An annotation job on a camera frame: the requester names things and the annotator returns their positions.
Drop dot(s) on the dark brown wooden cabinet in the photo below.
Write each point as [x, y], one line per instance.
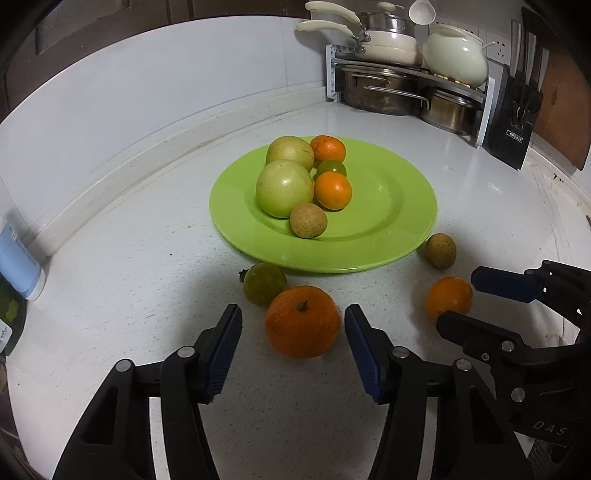
[115, 11]

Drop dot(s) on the brown wooden cutting board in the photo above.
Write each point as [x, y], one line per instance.
[563, 101]

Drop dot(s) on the large orange mandarin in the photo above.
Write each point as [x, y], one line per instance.
[302, 321]

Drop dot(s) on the white ladle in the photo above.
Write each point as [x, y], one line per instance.
[422, 11]

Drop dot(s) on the small green tomato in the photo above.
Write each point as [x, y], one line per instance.
[331, 167]
[264, 284]

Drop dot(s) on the dark orange mandarin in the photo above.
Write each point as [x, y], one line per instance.
[328, 148]

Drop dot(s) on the green dish soap bottle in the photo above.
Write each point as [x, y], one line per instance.
[8, 318]

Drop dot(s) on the wide steel pot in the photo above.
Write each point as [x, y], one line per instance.
[378, 92]

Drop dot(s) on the white ceramic pot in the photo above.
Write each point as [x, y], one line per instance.
[455, 53]

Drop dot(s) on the white pot shelf rack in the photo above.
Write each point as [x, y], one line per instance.
[331, 74]

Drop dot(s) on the green plate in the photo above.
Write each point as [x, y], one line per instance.
[369, 221]

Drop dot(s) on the small orange mandarin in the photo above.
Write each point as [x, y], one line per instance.
[448, 295]

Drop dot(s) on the white pump lotion bottle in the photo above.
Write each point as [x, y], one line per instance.
[18, 263]

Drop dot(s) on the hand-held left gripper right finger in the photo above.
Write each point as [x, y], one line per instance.
[364, 355]

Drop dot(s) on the white wall outlets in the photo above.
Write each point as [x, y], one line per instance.
[501, 46]

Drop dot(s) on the light orange mandarin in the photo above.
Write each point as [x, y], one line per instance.
[333, 190]

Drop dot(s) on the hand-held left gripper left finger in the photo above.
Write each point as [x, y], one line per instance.
[224, 355]

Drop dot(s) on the black knife block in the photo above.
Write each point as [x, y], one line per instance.
[515, 120]

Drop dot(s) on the small steel pot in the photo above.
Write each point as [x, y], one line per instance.
[450, 110]

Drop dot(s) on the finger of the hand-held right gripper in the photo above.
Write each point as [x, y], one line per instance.
[501, 281]
[480, 334]

